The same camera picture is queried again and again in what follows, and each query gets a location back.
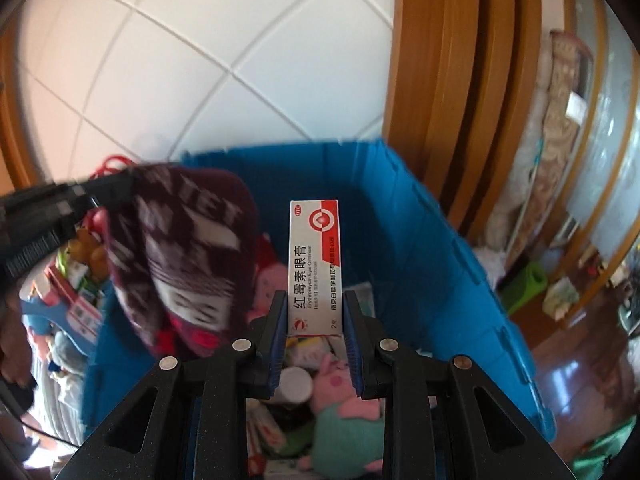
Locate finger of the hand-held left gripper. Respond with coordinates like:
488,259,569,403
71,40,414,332
65,166,146,208

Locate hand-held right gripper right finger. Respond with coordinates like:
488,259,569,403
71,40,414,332
341,290,577,480

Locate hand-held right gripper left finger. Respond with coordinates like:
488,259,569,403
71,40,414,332
54,291,288,480

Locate teal pink pig plush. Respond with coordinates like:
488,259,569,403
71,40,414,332
299,352,387,479

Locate red white ointment box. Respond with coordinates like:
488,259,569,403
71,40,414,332
287,199,345,337

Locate maroon knit cloth white letters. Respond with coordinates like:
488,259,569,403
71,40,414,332
96,162,262,359

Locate blue plastic crate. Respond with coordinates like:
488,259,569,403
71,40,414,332
82,139,559,480

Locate person's left forearm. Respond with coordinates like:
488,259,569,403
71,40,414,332
0,285,39,392

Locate white capped bottle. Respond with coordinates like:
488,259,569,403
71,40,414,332
277,366,316,407

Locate brown teddy bear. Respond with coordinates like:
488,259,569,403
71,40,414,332
67,230,109,282

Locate pink plush toy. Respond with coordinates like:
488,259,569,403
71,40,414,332
249,232,292,317

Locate green plastic stool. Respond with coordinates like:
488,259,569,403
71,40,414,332
499,260,549,317

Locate patterned rolled carpet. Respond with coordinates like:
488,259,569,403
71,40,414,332
487,30,597,282

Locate green cloth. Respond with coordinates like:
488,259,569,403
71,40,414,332
584,415,640,480

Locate frosted glass door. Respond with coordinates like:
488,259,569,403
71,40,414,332
564,0,640,251

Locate black cable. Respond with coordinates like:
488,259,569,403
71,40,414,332
0,379,87,447

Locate wooden wall frame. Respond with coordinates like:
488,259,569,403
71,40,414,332
381,0,572,242

